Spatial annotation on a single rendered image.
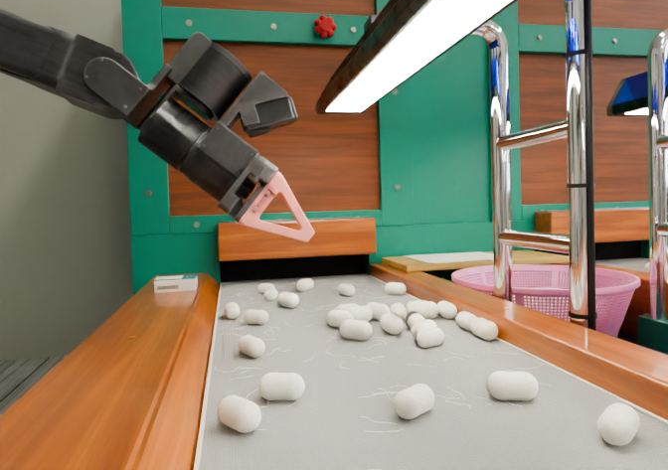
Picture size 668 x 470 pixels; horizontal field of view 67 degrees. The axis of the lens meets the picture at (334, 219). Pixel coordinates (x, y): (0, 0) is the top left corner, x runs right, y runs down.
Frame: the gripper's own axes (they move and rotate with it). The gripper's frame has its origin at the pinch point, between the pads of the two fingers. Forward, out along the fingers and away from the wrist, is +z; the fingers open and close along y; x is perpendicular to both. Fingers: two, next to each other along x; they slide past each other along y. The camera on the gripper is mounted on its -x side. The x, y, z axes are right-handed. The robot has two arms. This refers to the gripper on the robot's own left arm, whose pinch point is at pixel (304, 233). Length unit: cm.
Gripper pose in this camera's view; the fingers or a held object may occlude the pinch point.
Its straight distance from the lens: 55.0
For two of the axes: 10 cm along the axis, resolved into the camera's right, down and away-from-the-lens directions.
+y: -1.8, -0.2, 9.8
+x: -5.9, 8.0, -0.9
